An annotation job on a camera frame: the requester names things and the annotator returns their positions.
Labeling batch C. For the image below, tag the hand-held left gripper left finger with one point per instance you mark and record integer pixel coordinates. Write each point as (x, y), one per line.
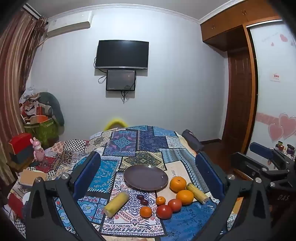
(86, 173)

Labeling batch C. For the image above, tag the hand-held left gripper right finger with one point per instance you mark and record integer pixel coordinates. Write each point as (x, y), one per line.
(208, 172)

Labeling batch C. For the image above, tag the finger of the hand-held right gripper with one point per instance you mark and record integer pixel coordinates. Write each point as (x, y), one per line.
(244, 163)
(261, 149)

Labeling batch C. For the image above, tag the yellow corn cob piece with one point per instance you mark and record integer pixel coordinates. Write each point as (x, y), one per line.
(197, 193)
(116, 204)

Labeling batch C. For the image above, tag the large orange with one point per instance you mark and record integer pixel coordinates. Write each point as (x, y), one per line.
(177, 184)
(184, 197)

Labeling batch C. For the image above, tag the red tomato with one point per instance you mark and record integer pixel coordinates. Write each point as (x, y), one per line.
(164, 211)
(175, 205)

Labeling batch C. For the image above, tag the small mandarin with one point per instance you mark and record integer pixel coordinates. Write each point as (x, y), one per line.
(146, 211)
(160, 200)

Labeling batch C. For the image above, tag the dark purple plate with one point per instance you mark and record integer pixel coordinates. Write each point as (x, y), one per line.
(145, 177)

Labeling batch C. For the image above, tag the black white checkered cloth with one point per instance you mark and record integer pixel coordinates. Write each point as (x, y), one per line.
(74, 146)

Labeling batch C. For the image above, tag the orange bed sheet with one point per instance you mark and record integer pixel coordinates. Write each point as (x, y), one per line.
(185, 144)

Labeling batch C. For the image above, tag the dark grey bag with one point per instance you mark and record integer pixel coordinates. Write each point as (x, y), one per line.
(190, 140)

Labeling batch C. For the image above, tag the white wardrobe door pink hearts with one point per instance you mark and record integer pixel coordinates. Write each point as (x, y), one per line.
(272, 97)

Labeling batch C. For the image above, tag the pink rabbit toy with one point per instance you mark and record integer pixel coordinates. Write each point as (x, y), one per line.
(38, 149)

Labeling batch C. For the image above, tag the brown cardboard box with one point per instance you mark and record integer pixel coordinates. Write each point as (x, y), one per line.
(32, 177)

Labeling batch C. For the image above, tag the brown wooden door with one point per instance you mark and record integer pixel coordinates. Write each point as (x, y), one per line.
(238, 97)

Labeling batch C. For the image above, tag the yellow chair back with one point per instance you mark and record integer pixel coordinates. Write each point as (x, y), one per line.
(115, 122)

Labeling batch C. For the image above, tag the blue patchwork blanket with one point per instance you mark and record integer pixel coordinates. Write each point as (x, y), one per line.
(141, 148)

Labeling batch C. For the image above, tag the orange box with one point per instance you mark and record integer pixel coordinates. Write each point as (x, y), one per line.
(39, 119)

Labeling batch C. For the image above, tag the red white sticker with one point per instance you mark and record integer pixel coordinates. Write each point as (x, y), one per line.
(275, 77)

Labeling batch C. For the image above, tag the red box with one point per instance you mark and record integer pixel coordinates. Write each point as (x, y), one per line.
(20, 142)

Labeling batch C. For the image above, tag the grey green plush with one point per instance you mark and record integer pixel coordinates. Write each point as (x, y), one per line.
(55, 106)

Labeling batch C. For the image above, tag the pile of clothes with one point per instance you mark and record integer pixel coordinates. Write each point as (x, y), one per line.
(30, 102)

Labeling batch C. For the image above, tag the brown striped curtain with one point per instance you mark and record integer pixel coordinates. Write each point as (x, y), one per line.
(13, 81)

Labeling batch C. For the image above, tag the wooden overhead cabinet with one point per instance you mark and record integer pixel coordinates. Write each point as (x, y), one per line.
(226, 25)

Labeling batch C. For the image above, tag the white air conditioner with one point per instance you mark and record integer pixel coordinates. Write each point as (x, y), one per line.
(67, 23)

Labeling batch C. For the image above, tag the small black wall monitor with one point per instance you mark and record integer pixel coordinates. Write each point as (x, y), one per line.
(120, 80)

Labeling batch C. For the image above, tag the black wall television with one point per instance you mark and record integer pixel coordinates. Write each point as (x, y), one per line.
(122, 54)

